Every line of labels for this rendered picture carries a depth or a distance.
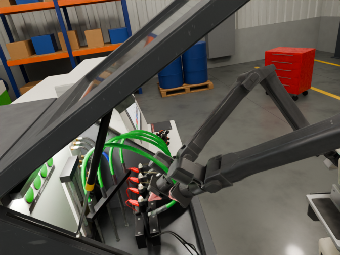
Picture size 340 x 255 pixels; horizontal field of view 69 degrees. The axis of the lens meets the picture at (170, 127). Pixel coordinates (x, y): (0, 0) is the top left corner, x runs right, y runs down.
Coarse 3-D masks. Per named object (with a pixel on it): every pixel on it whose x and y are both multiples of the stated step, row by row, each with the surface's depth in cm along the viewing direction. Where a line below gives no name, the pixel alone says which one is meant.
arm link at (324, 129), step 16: (304, 128) 52; (320, 128) 49; (336, 128) 46; (272, 144) 55; (288, 144) 52; (304, 144) 50; (320, 144) 49; (336, 144) 48; (208, 160) 69; (224, 160) 64; (240, 160) 60; (256, 160) 57; (272, 160) 55; (288, 160) 54; (208, 176) 64; (224, 176) 62; (240, 176) 61
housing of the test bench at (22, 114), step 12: (48, 84) 153; (24, 96) 134; (36, 96) 131; (48, 96) 128; (0, 108) 109; (12, 108) 106; (24, 108) 104; (36, 108) 102; (0, 120) 94; (12, 120) 92; (24, 120) 91; (36, 120) 91; (0, 132) 83; (12, 132) 82; (24, 132) 81; (0, 144) 74; (12, 144) 74; (0, 156) 67
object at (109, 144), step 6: (108, 144) 82; (114, 144) 81; (120, 144) 81; (90, 150) 85; (132, 150) 80; (138, 150) 80; (144, 156) 80; (150, 156) 80; (84, 162) 88; (156, 162) 80; (84, 168) 90; (162, 168) 80; (84, 174) 91; (84, 180) 93; (174, 180) 81; (84, 186) 94; (84, 192) 96; (90, 198) 98; (168, 204) 87
